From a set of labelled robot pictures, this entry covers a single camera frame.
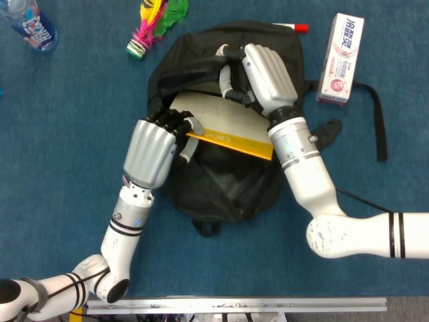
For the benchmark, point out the white pink toothpaste box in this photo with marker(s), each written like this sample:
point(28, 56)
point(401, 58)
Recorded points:
point(340, 60)

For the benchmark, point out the colourful feather shuttlecock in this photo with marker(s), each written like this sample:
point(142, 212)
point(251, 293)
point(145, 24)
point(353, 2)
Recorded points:
point(147, 30)

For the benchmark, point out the aluminium frame rail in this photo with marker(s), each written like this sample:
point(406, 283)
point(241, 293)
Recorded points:
point(234, 306)

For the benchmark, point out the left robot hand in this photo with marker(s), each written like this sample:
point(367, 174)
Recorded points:
point(149, 154)

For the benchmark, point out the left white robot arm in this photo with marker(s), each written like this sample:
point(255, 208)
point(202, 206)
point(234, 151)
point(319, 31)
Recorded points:
point(122, 234)

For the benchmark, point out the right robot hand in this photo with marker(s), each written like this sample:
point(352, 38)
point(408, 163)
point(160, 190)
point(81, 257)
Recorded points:
point(268, 77)

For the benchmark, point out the clear bottle with blue label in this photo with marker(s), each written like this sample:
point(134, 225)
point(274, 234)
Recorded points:
point(33, 27)

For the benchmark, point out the black backpack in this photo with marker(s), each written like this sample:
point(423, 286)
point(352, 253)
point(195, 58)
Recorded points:
point(218, 181)

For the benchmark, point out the blue carpet table cover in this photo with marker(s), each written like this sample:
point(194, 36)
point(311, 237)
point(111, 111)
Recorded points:
point(67, 134)

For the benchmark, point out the white marker with red cap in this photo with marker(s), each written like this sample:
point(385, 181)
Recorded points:
point(298, 28)

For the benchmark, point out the white and yellow Lexicon book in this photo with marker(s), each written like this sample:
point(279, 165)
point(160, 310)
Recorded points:
point(228, 120)

